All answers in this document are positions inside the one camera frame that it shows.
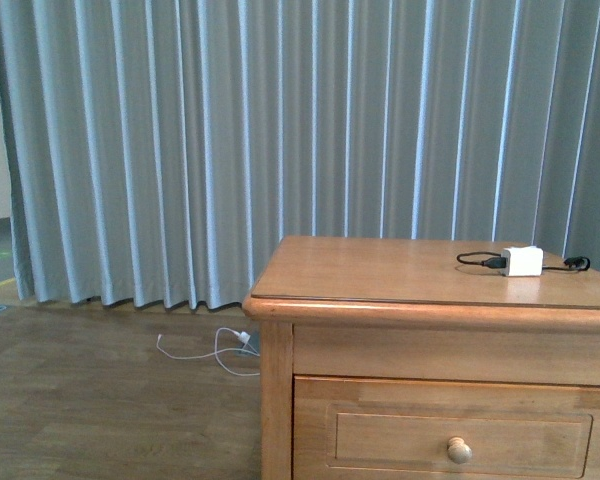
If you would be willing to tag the wooden drawer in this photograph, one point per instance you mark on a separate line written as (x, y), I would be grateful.
(399, 429)

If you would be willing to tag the round wooden drawer knob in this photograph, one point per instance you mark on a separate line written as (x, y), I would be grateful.
(458, 451)

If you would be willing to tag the open floor socket cover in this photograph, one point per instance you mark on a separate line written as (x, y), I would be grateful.
(250, 343)

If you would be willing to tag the wooden nightstand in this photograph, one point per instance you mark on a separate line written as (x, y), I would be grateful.
(390, 309)

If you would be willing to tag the grey pleated curtain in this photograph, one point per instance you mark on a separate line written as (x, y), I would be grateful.
(160, 150)

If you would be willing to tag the white power adapter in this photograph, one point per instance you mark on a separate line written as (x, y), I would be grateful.
(522, 261)

